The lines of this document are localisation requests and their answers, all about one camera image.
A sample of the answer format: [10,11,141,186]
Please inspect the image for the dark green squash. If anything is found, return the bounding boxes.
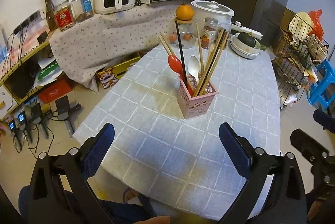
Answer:
[237,33,256,48]

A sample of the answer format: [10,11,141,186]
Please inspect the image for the handheld gripper on floor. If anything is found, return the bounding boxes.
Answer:
[55,95,82,138]

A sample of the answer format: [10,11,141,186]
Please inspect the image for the yellow cardboard box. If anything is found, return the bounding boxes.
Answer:
[96,52,141,89]

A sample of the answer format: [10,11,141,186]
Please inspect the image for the stacked white bowls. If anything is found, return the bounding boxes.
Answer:
[230,33,266,60]

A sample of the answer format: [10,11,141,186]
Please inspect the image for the floral cloth on cabinet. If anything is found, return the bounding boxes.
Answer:
[49,1,182,92]

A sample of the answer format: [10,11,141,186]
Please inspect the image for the grey checked tablecloth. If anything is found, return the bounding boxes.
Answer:
[74,46,281,220]

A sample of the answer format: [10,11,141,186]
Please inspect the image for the blue-label clear jar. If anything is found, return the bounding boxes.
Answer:
[71,0,94,22]

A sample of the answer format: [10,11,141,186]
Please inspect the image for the pink perforated utensil holder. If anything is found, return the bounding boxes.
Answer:
[177,74,219,119]

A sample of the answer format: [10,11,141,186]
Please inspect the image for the wooden shelf unit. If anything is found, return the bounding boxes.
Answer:
[1,29,59,121]

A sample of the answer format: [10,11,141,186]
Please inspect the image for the red box on floor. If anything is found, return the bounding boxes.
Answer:
[37,78,72,104]

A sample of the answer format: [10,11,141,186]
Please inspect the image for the red spice jar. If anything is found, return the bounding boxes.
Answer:
[201,17,218,49]

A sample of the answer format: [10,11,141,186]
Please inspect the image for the large orange fruit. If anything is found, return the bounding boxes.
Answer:
[175,4,194,21]

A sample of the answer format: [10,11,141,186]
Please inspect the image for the blue plastic stool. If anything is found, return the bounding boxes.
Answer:
[307,60,334,111]

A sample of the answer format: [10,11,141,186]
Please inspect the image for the white electric cooking pot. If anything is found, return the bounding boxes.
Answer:
[191,0,264,41]

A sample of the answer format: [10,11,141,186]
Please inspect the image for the wire dish rack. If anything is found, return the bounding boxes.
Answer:
[272,9,329,108]

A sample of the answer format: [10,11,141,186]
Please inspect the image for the glass jar with cork lid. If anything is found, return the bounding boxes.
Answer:
[167,17,196,50]

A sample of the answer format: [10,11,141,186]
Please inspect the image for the black chopstick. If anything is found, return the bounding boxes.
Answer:
[174,20,188,87]
[199,30,226,95]

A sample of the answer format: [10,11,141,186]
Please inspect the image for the red-label food jar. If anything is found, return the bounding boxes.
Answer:
[54,0,76,31]

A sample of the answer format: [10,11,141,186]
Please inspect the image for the long wooden chopstick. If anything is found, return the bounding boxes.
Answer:
[196,23,204,73]

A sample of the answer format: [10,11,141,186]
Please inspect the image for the red plastic spoon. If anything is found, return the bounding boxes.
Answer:
[167,55,194,96]

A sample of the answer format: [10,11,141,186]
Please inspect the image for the white plastic spoon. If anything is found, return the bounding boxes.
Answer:
[187,55,200,84]

